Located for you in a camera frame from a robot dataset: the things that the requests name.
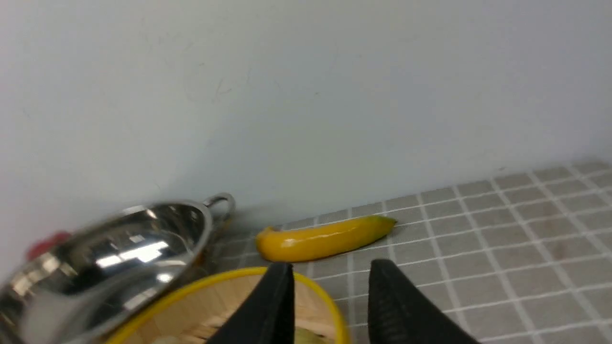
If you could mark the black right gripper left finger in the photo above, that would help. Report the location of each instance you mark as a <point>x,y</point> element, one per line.
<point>267,316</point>

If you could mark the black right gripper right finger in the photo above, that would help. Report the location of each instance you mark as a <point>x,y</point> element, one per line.
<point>398,313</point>

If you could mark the yellow-rimmed bamboo steamer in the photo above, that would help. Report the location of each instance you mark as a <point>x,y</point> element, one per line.
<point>191,314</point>

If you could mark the stainless steel pot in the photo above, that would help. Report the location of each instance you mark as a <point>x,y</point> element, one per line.
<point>84,288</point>

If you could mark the pale green bun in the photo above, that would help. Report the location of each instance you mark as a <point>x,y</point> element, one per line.
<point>305,336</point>

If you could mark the yellow banana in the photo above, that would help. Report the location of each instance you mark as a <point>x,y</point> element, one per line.
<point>308,244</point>

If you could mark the grey checked tablecloth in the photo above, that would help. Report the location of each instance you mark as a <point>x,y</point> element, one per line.
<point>519,259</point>

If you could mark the red bell pepper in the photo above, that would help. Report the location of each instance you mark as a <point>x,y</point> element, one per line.
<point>44,245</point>

